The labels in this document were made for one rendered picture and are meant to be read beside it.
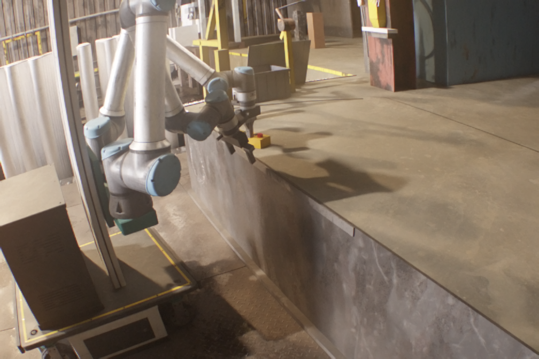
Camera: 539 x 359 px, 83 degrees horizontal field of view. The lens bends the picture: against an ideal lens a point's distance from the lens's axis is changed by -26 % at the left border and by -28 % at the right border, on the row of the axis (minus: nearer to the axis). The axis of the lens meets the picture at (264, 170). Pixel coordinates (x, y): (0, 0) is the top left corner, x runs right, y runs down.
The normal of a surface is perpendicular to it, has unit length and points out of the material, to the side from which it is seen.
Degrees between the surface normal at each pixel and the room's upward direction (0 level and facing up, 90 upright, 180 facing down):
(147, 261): 0
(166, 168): 95
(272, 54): 108
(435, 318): 90
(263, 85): 90
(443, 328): 90
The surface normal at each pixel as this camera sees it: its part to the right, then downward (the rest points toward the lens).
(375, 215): -0.07, -0.91
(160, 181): 0.85, 0.23
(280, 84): 0.49, 0.31
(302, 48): 0.49, 0.58
